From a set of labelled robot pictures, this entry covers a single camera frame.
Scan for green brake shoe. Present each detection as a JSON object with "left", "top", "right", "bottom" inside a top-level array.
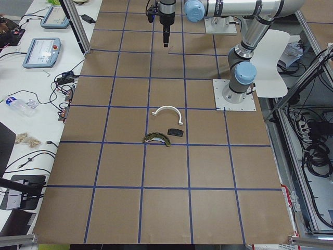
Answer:
[{"left": 142, "top": 132, "right": 171, "bottom": 147}]

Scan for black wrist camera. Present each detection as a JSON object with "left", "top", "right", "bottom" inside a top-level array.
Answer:
[{"left": 146, "top": 5, "right": 158, "bottom": 23}]

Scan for near teach pendant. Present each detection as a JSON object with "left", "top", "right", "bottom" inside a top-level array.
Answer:
[{"left": 22, "top": 37, "right": 61, "bottom": 68}]

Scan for black brake pad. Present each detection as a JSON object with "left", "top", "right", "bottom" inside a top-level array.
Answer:
[{"left": 168, "top": 128, "right": 184, "bottom": 137}]

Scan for aluminium frame post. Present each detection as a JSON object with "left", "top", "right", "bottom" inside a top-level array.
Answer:
[{"left": 59, "top": 0, "right": 91, "bottom": 55}]

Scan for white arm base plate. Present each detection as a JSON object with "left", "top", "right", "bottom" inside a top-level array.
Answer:
[{"left": 213, "top": 79, "right": 256, "bottom": 111}]

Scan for clear plastic water bottle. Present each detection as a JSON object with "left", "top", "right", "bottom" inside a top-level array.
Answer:
[{"left": 6, "top": 96, "right": 35, "bottom": 117}]

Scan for white chair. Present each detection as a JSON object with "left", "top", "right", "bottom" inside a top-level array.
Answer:
[{"left": 250, "top": 29, "right": 290, "bottom": 98}]

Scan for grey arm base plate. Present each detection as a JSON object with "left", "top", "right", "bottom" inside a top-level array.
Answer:
[{"left": 204, "top": 16, "right": 237, "bottom": 35}]

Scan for far teach pendant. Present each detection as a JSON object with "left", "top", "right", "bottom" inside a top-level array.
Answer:
[{"left": 41, "top": 6, "right": 69, "bottom": 29}]

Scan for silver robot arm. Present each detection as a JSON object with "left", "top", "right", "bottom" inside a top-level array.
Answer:
[
  {"left": 159, "top": 0, "right": 176, "bottom": 47},
  {"left": 184, "top": 1, "right": 304, "bottom": 103}
]

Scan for teach pendant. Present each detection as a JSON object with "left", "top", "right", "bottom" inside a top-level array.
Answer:
[
  {"left": 22, "top": 37, "right": 61, "bottom": 68},
  {"left": 41, "top": 6, "right": 69, "bottom": 29}
]

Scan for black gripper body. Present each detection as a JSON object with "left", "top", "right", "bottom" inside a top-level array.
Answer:
[{"left": 159, "top": 12, "right": 174, "bottom": 34}]

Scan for white curved plastic bracket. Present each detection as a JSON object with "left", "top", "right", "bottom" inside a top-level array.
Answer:
[{"left": 151, "top": 105, "right": 184, "bottom": 126}]

